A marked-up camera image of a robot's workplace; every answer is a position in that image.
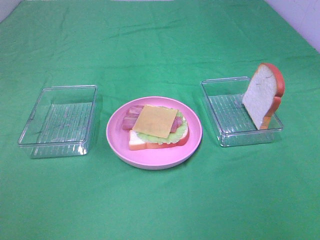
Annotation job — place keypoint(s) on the yellow cheese slice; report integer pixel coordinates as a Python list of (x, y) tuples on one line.
[(155, 121)]

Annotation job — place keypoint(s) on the green lettuce leaf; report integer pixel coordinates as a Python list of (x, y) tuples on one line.
[(181, 130)]

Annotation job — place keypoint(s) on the bacon strip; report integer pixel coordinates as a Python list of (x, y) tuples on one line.
[(130, 119), (135, 109)]

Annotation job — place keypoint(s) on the bacon strip front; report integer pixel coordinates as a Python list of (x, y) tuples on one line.
[(130, 119)]

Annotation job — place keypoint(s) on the toast bread slice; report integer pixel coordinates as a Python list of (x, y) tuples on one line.
[(263, 95), (136, 143)]

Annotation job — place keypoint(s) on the pink round plate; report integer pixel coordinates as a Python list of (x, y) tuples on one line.
[(153, 159)]

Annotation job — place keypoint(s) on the clear right plastic container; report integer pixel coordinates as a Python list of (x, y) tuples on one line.
[(229, 118)]

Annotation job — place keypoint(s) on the clear plastic container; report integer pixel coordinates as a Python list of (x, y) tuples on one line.
[(61, 122), (229, 118)]

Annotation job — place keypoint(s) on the clear left plastic container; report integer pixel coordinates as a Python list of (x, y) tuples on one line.
[(61, 122)]

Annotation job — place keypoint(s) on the green tablecloth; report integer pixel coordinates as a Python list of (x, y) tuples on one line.
[(157, 48)]

